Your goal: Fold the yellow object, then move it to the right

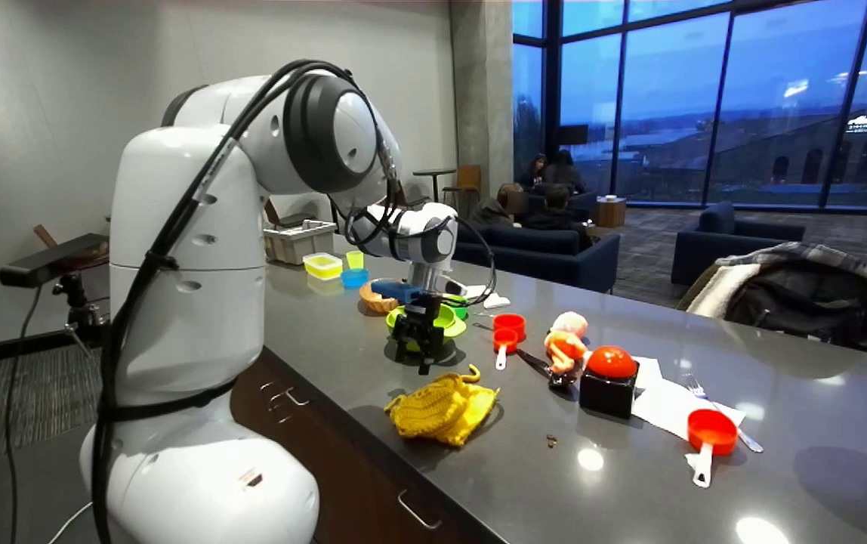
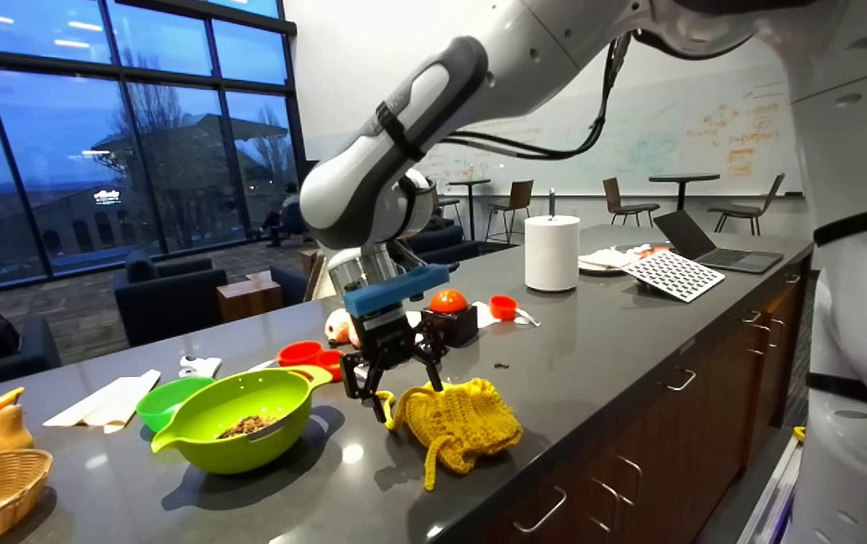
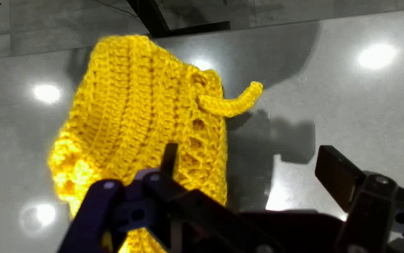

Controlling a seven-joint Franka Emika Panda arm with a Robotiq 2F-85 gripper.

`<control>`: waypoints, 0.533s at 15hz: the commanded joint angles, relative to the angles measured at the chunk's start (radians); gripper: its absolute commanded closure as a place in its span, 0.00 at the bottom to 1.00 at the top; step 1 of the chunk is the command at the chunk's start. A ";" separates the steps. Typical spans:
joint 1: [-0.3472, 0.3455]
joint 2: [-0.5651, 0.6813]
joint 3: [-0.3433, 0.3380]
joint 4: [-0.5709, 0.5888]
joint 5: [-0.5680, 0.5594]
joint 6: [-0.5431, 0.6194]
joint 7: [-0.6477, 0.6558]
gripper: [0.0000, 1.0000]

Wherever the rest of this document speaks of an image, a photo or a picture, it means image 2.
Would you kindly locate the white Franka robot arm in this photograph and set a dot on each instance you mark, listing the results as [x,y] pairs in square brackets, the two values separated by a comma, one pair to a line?
[554,40]

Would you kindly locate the tan wooden cone piece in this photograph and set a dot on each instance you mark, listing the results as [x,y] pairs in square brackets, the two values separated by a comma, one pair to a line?
[5,434]

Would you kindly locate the brown crumbs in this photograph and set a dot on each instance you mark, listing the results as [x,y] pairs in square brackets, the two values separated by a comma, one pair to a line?
[499,365]

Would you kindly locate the seated person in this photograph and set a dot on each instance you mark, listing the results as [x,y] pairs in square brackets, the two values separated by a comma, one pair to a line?
[284,213]

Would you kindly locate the brown chair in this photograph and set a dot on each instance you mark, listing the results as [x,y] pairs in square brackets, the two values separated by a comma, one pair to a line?
[627,202]
[519,197]
[752,207]

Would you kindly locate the lime green colander bowl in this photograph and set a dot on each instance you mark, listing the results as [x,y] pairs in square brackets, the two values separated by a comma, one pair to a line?
[200,441]

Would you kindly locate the wooden side table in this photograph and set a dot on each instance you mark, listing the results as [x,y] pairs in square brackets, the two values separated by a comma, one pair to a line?
[248,297]

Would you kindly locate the white paper towel roll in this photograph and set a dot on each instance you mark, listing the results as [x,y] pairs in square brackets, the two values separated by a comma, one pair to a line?
[551,252]

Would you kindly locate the small green bowl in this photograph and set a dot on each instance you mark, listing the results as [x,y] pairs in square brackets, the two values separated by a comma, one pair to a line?
[159,402]

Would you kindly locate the dark armchair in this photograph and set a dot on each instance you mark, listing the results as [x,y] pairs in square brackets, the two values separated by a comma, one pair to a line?
[163,303]

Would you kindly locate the dark grey laptop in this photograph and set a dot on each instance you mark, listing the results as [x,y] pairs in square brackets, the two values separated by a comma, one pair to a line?
[724,259]

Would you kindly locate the white blue stand panel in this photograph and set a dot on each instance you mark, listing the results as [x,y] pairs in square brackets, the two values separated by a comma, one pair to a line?
[768,495]

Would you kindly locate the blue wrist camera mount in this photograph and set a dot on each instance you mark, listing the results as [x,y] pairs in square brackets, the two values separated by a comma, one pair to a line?
[390,292]

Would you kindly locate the yellow crocheted cloth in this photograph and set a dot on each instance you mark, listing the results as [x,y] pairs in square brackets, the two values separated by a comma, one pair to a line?
[464,425]

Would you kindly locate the tall cafe table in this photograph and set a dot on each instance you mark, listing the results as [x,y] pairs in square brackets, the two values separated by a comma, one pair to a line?
[470,183]

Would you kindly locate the black square block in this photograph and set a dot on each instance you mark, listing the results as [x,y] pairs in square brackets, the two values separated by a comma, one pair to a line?
[458,329]

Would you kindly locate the large glass window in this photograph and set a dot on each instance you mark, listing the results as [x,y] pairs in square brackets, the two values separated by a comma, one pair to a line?
[80,151]

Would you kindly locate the orange ball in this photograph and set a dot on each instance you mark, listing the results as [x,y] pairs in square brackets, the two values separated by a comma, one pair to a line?
[448,300]

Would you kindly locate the white keyboard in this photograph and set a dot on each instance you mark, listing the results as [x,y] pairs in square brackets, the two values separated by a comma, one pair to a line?
[674,277]

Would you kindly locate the wall whiteboard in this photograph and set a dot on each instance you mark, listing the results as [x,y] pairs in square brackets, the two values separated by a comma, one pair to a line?
[694,132]

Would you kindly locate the dark wood counter cabinet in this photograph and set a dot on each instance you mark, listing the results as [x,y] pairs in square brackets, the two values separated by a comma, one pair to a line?
[654,434]

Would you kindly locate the red measuring cup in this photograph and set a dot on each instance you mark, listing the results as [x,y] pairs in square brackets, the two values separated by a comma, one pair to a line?
[503,307]
[330,365]
[299,353]

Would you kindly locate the folded white napkin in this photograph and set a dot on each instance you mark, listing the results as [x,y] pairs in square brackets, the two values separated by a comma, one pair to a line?
[104,402]

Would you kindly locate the round dark cafe table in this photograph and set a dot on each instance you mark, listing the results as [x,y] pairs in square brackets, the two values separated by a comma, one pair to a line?
[683,181]

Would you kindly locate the small white packet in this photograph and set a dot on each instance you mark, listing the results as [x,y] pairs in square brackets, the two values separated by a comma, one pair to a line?
[197,368]

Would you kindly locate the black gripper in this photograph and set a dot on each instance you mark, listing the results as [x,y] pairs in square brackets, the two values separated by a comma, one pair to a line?
[390,338]

